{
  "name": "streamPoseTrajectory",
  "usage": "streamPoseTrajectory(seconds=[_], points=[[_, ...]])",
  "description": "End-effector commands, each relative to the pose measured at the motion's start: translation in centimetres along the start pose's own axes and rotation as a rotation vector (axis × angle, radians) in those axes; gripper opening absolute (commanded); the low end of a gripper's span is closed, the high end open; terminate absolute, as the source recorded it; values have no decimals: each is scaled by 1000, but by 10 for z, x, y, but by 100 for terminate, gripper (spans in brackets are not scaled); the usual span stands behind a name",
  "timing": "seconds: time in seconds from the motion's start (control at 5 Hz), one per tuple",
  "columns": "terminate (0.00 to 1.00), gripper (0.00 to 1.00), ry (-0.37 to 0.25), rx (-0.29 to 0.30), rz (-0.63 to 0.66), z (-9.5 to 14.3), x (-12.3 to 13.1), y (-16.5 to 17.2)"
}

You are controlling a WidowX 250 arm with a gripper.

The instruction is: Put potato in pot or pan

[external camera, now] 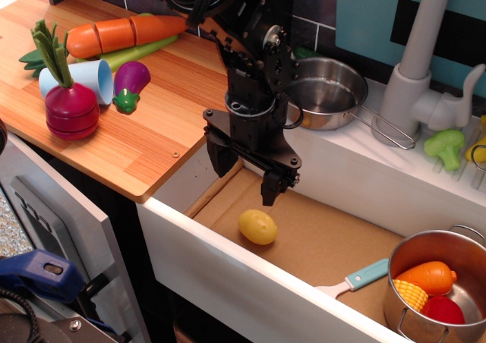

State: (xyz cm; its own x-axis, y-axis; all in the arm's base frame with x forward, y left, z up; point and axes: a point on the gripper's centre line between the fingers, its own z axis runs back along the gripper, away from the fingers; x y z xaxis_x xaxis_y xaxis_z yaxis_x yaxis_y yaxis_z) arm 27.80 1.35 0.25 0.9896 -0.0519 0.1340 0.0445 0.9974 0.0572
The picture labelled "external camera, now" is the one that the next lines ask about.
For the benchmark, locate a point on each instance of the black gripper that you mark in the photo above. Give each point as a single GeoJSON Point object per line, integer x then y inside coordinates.
{"type": "Point", "coordinates": [258, 139]}

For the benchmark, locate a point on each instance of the yellow toy potato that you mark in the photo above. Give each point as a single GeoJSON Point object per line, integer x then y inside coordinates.
{"type": "Point", "coordinates": [257, 226]}

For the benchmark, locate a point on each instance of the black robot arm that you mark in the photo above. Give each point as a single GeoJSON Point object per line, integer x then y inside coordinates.
{"type": "Point", "coordinates": [253, 44]}

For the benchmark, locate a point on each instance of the cardboard sink liner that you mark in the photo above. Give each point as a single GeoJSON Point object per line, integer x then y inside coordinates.
{"type": "Point", "coordinates": [315, 242]}

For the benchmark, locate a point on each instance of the white toy sink basin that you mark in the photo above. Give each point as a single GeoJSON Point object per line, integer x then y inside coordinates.
{"type": "Point", "coordinates": [402, 191]}

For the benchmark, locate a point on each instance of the green toy cucumber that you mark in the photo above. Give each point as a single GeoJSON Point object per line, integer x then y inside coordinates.
{"type": "Point", "coordinates": [302, 52]}

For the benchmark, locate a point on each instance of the purple toy eggplant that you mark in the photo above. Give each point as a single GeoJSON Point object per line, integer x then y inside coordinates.
{"type": "Point", "coordinates": [130, 79]}

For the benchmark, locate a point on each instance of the light green toy celery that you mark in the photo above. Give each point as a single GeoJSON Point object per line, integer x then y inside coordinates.
{"type": "Point", "coordinates": [117, 58]}

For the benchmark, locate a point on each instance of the grey toy faucet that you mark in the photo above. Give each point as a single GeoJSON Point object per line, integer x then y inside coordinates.
{"type": "Point", "coordinates": [408, 102]}

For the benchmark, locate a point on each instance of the light blue cup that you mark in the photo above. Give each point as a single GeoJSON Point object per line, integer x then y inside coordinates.
{"type": "Point", "coordinates": [95, 75]}

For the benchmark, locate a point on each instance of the red wooden toy radish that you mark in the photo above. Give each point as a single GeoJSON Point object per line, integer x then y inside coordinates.
{"type": "Point", "coordinates": [72, 110]}

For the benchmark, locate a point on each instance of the teal board black rectangle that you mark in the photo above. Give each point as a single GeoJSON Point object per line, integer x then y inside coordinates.
{"type": "Point", "coordinates": [379, 30]}

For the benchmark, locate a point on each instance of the green toy broccoli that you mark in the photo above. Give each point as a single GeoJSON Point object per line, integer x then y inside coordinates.
{"type": "Point", "coordinates": [446, 146]}

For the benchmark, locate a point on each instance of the grey oven door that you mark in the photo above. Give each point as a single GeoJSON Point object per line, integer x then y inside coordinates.
{"type": "Point", "coordinates": [58, 218]}

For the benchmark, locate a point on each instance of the large wooden toy carrot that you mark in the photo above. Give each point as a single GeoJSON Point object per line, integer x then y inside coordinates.
{"type": "Point", "coordinates": [90, 40]}

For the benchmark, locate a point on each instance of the yellow toy corn cob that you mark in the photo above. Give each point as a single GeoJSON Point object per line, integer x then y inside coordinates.
{"type": "Point", "coordinates": [412, 294]}

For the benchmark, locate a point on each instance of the orange plastic toy carrot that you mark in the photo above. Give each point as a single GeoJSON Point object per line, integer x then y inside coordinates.
{"type": "Point", "coordinates": [434, 277]}

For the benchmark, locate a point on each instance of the dark green felt leaf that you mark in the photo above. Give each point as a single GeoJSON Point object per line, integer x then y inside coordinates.
{"type": "Point", "coordinates": [34, 61]}

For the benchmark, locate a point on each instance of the yellow toy pepper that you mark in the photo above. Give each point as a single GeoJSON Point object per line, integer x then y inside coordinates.
{"type": "Point", "coordinates": [476, 152]}

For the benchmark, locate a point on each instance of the blue clamp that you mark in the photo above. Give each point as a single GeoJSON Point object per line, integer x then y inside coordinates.
{"type": "Point", "coordinates": [43, 274]}

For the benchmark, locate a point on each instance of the red toy tomato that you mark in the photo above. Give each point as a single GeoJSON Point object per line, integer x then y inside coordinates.
{"type": "Point", "coordinates": [443, 309]}

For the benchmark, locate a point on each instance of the steel saucepan with handle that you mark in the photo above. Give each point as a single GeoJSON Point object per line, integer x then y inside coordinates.
{"type": "Point", "coordinates": [329, 94]}

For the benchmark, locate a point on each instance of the teal handled white spatula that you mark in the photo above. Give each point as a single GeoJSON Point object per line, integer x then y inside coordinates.
{"type": "Point", "coordinates": [357, 279]}

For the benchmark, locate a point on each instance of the steel pot with handles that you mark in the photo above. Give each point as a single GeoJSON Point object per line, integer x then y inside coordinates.
{"type": "Point", "coordinates": [463, 250]}

